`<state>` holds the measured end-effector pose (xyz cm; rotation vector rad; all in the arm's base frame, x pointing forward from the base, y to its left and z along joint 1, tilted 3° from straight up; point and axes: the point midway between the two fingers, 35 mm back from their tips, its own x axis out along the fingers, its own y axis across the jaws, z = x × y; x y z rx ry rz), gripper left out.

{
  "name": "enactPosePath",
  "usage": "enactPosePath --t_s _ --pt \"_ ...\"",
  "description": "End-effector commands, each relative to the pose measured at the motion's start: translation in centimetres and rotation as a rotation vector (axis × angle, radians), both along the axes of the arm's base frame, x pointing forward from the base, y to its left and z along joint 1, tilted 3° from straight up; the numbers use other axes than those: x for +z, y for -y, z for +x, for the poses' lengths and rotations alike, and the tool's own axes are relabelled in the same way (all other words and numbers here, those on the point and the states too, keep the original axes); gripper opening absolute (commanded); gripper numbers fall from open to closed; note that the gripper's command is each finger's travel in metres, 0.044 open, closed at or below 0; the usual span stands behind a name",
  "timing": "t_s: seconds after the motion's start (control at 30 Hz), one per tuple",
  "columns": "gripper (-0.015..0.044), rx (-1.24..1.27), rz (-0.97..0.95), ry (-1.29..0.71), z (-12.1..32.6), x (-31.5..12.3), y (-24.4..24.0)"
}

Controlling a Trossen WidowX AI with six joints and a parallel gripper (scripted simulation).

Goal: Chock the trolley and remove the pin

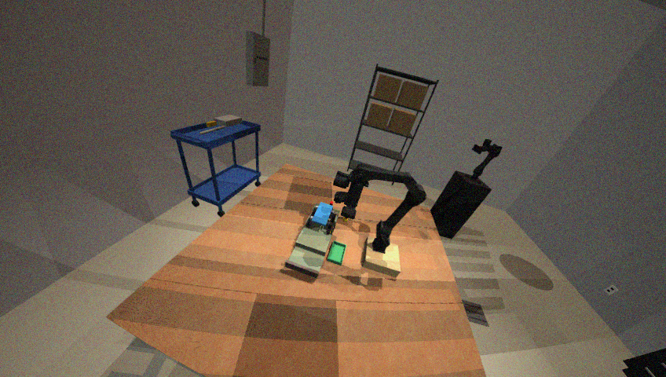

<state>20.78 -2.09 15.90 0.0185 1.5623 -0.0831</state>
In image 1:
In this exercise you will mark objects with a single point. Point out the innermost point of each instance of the green tray floor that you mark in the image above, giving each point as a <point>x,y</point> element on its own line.
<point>337,252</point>

